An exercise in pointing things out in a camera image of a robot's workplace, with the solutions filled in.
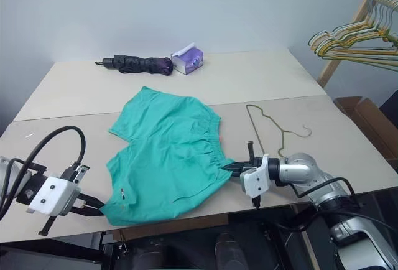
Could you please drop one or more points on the brown cardboard box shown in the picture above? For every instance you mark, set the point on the brown cardboard box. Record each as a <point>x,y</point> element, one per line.
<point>367,120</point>

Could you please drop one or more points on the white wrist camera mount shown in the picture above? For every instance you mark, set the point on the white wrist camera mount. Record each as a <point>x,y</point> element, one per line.
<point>56,195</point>
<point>253,183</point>

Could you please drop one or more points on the black table frame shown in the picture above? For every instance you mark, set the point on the black table frame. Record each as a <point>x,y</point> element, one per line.
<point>46,249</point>

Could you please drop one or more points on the green shorts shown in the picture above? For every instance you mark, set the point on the green shorts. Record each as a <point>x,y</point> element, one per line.
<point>171,145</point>

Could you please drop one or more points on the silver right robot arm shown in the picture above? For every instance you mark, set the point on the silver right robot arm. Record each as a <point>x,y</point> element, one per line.
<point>311,170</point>

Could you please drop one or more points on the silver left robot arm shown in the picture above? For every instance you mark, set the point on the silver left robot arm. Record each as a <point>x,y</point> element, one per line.
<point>9,176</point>

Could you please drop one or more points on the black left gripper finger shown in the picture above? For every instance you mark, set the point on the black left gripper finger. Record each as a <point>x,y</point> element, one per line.
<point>93,201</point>
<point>88,211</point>

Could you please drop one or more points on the black bin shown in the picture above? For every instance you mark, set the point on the black bin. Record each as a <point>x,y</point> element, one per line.
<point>390,103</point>

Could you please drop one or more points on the black folded umbrella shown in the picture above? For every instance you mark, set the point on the black folded umbrella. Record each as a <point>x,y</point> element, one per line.
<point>140,64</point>

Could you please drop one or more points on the purple tissue box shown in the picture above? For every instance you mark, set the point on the purple tissue box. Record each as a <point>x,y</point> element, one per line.
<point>189,60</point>

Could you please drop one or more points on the dark grey rounded shape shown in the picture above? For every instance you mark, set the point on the dark grey rounded shape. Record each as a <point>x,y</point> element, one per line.
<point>152,254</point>

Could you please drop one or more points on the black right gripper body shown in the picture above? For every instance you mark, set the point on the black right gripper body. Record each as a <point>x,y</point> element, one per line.
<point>252,162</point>

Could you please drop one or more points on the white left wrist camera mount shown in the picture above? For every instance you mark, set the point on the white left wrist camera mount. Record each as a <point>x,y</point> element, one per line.
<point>56,195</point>

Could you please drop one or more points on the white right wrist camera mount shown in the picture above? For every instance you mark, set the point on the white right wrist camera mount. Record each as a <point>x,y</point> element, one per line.
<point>253,183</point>

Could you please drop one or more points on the bunch of hangers on rack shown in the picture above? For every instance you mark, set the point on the bunch of hangers on rack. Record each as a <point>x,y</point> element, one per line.
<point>329,34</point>

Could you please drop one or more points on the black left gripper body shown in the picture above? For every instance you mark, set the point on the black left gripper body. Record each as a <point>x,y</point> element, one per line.
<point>70,173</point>

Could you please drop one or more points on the wooden clothes rack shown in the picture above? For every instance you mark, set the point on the wooden clothes rack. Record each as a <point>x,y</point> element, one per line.
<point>329,67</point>

